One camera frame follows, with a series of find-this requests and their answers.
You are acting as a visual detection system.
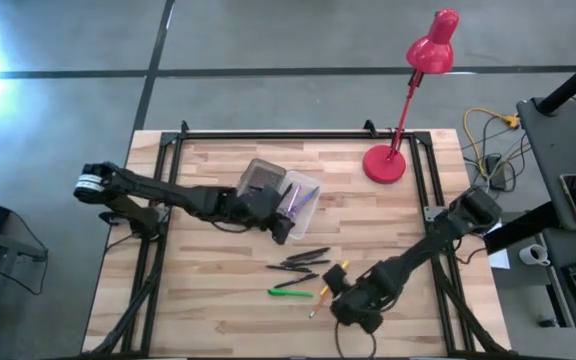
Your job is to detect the clear plastic supply box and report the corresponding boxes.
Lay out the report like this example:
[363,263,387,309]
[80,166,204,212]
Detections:
[236,158,322,241]

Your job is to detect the purple scissors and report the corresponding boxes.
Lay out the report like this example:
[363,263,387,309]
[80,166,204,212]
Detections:
[283,185,303,221]

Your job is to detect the green pen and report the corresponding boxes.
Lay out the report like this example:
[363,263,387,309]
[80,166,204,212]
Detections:
[267,288,314,298]

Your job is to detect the white mug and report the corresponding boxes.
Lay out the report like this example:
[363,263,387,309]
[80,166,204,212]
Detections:
[519,243,552,267]

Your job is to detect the red desk lamp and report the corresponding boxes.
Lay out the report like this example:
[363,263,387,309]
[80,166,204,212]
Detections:
[361,8,461,185]

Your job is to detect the black power adapter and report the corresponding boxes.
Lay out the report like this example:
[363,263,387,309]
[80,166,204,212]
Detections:
[485,155,508,191]

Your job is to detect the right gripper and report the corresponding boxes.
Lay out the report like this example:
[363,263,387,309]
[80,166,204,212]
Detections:
[323,264,384,335]

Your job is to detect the black round pole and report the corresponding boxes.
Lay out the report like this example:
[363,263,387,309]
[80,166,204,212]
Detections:
[537,47,576,116]

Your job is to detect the white paper sheet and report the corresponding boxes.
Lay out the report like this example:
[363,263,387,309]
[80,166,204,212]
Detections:
[487,248,512,271]

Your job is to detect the blue pen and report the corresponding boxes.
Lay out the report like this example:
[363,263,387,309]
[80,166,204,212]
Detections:
[297,186,320,211]

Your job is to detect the orange pencil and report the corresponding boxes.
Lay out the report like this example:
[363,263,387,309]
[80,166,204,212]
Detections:
[309,293,328,320]

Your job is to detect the grey cable bundle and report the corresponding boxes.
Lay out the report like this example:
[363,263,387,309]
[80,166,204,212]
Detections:
[462,113,533,191]

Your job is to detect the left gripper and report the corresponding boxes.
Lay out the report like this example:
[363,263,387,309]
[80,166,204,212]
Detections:
[237,183,297,246]

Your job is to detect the grey side desk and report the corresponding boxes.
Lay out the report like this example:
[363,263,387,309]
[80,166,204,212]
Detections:
[516,97,576,357]

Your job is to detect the black stand beam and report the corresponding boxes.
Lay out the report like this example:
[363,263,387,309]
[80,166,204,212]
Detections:
[482,199,560,256]

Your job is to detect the black aluminium table frame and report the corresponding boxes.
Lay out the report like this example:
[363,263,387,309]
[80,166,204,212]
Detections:
[85,119,514,359]

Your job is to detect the yellow cable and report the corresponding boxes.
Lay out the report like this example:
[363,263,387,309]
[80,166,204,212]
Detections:
[463,107,522,179]

